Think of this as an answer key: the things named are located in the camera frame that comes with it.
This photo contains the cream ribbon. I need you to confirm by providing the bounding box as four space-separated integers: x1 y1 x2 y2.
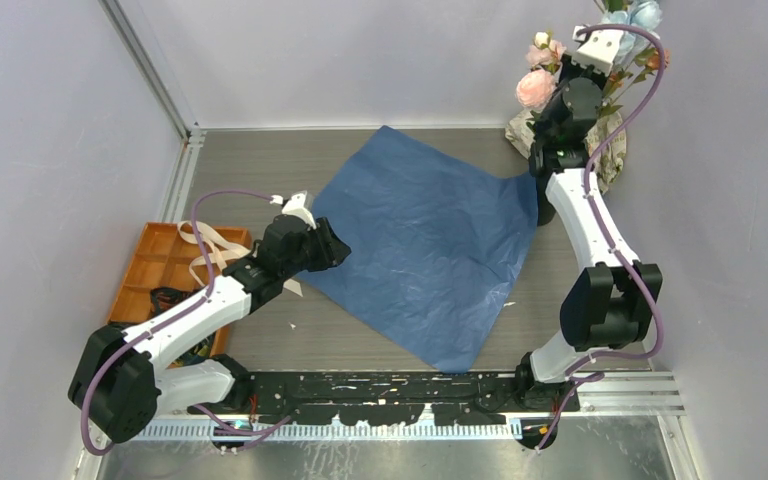
177 220 304 298

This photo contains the blue paper flower bouquet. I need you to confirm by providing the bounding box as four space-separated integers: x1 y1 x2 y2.
303 126 538 373

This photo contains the pink rose flower stem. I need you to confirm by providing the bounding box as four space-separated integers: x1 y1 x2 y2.
510 31 566 132

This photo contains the blue hydrangea flower stem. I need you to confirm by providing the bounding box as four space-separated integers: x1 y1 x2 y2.
599 0 663 67

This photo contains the orange rose flower stem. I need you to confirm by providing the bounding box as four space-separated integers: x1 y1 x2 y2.
599 47 661 117

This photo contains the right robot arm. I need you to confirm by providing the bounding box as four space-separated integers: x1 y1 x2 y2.
514 78 663 411

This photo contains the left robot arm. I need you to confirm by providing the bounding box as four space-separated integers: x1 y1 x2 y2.
67 214 351 443

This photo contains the black vase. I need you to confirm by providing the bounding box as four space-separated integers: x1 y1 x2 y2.
535 176 556 227

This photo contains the rolled dark item front right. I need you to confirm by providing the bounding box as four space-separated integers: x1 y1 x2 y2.
171 335 215 367

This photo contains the rolled dark item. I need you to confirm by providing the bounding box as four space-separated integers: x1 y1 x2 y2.
149 287 192 318
171 335 215 367

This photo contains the orange wooden tray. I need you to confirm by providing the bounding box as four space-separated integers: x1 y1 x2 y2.
106 223 252 356

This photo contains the rolled dark item middle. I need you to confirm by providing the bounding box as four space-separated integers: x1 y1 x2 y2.
149 287 192 318

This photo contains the patterned cream cloth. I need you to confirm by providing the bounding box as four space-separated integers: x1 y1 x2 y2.
504 109 627 194

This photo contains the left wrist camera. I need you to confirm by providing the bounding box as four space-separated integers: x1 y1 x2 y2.
269 190 317 229

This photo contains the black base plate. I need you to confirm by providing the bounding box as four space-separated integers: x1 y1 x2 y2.
206 371 571 427

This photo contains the aluminium rail frame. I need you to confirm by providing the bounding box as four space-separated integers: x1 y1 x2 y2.
113 128 683 479

